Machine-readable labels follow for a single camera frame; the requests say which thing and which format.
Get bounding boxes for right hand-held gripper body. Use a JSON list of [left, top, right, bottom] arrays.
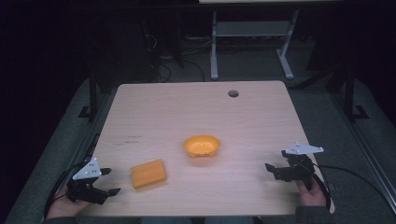
[[274, 141, 325, 191]]

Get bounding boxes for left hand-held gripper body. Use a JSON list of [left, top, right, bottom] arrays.
[[65, 157, 110, 205]]

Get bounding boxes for orange sponge block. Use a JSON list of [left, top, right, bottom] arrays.
[[130, 159, 168, 190]]

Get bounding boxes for orange plastic bowl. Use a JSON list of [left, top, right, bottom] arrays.
[[182, 134, 221, 159]]

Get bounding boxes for person's right hand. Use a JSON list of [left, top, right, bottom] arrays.
[[295, 178, 328, 207]]

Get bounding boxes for person's left hand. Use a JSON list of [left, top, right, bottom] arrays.
[[46, 186, 92, 220]]

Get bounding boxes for black metal stand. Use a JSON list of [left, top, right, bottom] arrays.
[[340, 60, 371, 123], [78, 69, 101, 121]]

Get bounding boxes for white metal stand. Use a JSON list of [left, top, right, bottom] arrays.
[[209, 8, 301, 81]]

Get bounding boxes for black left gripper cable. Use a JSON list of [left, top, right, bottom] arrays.
[[43, 161, 92, 219]]

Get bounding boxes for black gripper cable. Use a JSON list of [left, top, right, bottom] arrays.
[[311, 162, 396, 216], [43, 161, 92, 219]]

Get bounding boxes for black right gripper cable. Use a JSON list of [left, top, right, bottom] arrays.
[[311, 162, 396, 216]]

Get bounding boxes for aluminium frame rail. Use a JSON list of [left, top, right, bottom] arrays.
[[330, 91, 396, 216]]

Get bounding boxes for black floor cables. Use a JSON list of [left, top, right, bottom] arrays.
[[141, 29, 207, 84]]

